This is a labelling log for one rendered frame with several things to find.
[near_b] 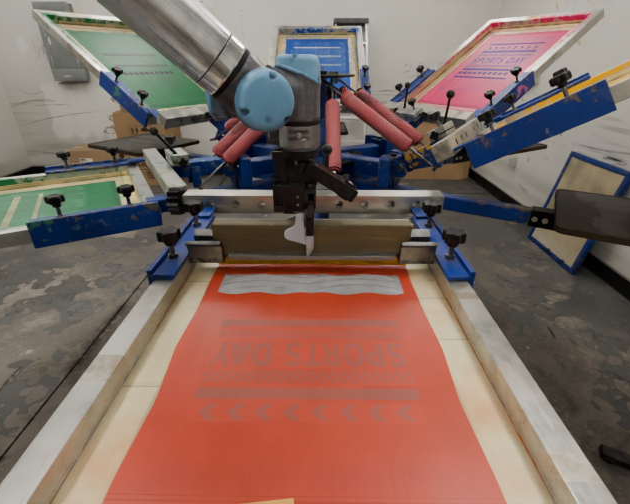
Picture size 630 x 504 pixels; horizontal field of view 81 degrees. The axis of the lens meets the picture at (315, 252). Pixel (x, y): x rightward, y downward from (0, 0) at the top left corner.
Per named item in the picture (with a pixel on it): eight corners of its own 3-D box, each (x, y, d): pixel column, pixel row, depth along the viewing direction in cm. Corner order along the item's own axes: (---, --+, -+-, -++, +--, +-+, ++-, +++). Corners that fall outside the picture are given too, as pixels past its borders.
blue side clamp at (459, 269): (469, 303, 70) (476, 272, 67) (442, 303, 70) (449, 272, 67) (427, 237, 97) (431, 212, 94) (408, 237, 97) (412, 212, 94)
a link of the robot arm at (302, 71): (265, 54, 63) (311, 54, 66) (269, 121, 68) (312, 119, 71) (277, 53, 57) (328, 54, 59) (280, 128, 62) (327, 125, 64)
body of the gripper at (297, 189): (277, 202, 77) (275, 144, 72) (318, 202, 77) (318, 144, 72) (273, 216, 71) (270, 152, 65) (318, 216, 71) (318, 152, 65)
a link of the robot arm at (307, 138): (320, 120, 70) (320, 127, 63) (320, 145, 72) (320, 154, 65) (280, 120, 70) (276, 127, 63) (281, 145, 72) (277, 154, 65)
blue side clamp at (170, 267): (179, 302, 71) (172, 270, 67) (153, 302, 71) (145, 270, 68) (217, 236, 97) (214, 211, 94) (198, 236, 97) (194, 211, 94)
